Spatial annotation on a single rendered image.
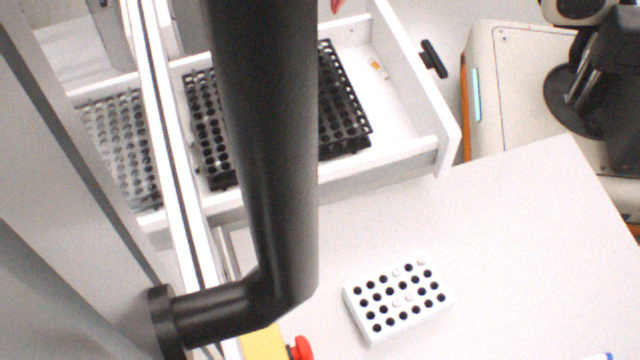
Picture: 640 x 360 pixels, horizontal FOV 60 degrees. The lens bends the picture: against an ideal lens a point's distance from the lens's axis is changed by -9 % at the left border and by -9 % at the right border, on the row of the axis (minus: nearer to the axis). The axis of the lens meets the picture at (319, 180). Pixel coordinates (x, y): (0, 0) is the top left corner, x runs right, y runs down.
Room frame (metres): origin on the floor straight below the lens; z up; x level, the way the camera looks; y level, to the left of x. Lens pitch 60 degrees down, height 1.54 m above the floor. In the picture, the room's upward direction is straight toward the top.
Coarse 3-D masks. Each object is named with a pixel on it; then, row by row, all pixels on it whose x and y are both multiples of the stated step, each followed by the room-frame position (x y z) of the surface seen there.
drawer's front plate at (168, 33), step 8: (160, 0) 0.67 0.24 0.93; (160, 8) 0.66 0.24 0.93; (168, 8) 0.73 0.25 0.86; (160, 16) 0.64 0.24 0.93; (168, 16) 0.64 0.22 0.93; (160, 24) 0.62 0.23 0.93; (168, 24) 0.62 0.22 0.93; (168, 32) 0.62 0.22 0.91; (168, 40) 0.62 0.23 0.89; (168, 48) 0.62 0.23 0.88; (176, 48) 0.62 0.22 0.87; (176, 56) 0.62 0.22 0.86
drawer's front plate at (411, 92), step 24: (384, 0) 0.67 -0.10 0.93; (384, 24) 0.63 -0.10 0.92; (384, 48) 0.62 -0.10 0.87; (408, 48) 0.57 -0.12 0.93; (408, 72) 0.54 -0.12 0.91; (408, 96) 0.53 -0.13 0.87; (432, 96) 0.48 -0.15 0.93; (432, 120) 0.46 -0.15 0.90; (456, 144) 0.42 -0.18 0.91; (432, 168) 0.43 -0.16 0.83
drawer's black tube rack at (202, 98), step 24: (192, 72) 0.55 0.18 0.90; (336, 72) 0.57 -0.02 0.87; (192, 96) 0.51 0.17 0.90; (216, 96) 0.50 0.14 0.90; (336, 96) 0.50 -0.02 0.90; (192, 120) 0.46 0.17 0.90; (216, 120) 0.46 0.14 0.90; (336, 120) 0.46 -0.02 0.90; (360, 120) 0.48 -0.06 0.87; (216, 144) 0.42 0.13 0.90; (336, 144) 0.44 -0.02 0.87; (360, 144) 0.44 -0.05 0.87; (216, 168) 0.39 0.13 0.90
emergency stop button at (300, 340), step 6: (300, 336) 0.18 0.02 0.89; (300, 342) 0.17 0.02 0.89; (306, 342) 0.17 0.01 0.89; (294, 348) 0.16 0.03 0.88; (300, 348) 0.16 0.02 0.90; (306, 348) 0.16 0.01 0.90; (294, 354) 0.16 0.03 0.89; (300, 354) 0.16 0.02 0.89; (306, 354) 0.16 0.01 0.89; (312, 354) 0.16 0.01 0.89
